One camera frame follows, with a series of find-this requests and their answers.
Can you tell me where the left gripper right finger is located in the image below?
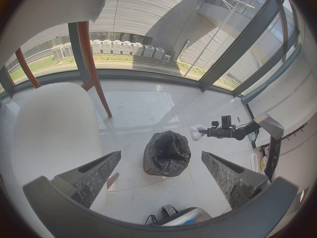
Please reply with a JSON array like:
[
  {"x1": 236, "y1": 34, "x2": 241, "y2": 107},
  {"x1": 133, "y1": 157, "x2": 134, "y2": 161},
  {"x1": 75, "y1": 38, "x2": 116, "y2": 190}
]
[{"x1": 201, "y1": 151, "x2": 269, "y2": 211}]

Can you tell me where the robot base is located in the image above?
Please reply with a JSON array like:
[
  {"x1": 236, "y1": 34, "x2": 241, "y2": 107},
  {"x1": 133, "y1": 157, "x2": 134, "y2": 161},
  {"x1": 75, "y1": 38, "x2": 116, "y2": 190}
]
[{"x1": 144, "y1": 204, "x2": 213, "y2": 227}]

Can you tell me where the white cushioned wooden chair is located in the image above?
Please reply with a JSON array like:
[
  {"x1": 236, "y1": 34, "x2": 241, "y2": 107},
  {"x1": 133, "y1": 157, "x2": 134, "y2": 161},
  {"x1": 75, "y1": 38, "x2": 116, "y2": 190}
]
[{"x1": 5, "y1": 0, "x2": 122, "y2": 211}]

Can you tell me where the white paper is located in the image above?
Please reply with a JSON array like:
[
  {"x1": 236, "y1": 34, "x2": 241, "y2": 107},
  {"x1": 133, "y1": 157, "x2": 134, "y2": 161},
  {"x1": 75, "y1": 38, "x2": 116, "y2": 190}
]
[{"x1": 189, "y1": 124, "x2": 206, "y2": 141}]

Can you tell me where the window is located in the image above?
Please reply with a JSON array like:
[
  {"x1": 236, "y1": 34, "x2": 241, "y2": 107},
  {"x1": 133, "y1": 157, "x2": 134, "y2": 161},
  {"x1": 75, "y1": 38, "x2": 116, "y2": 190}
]
[{"x1": 0, "y1": 0, "x2": 304, "y2": 106}]

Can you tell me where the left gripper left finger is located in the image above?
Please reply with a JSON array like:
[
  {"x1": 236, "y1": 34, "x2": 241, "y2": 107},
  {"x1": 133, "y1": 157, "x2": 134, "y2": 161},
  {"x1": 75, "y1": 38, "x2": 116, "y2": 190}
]
[{"x1": 53, "y1": 151, "x2": 122, "y2": 209}]

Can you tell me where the black plastic bag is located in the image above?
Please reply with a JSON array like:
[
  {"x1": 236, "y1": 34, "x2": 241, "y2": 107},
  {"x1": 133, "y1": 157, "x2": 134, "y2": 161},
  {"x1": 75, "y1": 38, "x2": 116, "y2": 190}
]
[{"x1": 143, "y1": 130, "x2": 192, "y2": 177}]

